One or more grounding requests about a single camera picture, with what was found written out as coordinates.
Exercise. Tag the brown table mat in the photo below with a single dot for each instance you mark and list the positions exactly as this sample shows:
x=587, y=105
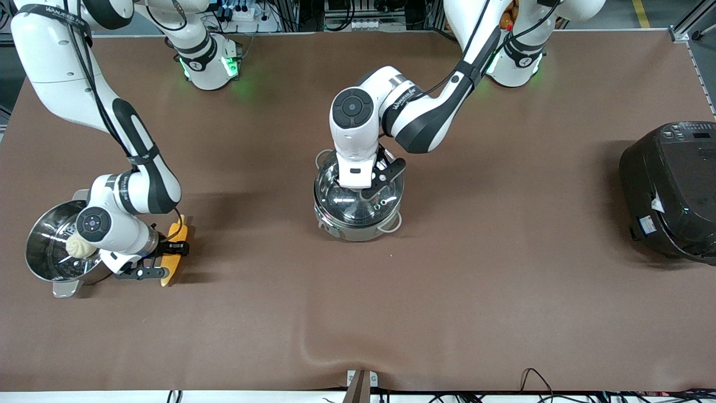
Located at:
x=447, y=313

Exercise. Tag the glass pot lid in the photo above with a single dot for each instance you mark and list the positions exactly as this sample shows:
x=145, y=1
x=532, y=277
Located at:
x=347, y=210

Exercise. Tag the black rice cooker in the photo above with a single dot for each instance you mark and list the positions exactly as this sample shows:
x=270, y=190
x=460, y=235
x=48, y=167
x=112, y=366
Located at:
x=671, y=190

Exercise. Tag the white power strip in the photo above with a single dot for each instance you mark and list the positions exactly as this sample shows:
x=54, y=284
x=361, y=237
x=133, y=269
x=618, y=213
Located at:
x=246, y=14

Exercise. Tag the yellow corn cob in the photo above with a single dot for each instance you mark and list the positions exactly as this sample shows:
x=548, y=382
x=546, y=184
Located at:
x=180, y=232

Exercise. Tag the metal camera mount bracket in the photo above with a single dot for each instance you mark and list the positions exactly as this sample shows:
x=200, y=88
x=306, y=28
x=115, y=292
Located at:
x=362, y=386

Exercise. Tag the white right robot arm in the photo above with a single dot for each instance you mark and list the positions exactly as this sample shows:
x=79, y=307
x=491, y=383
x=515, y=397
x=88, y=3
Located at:
x=56, y=56

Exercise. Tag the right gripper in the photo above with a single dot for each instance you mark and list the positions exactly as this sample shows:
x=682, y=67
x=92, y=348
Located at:
x=169, y=245

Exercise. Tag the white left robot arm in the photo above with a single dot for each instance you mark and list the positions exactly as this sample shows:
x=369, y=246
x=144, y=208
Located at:
x=358, y=140

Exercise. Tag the steel steamer pot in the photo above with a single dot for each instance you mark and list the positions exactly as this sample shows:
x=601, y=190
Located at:
x=42, y=252

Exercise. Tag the white steamed bun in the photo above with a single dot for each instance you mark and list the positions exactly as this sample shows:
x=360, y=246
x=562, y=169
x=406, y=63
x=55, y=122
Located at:
x=78, y=250

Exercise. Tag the pile of orange buns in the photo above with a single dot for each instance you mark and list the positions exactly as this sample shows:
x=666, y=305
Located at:
x=506, y=19

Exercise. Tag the stainless steel cooking pot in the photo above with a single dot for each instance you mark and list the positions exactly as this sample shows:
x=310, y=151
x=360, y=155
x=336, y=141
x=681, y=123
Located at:
x=358, y=234

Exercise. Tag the small white socket strip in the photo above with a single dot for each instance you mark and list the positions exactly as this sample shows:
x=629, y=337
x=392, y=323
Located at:
x=363, y=25

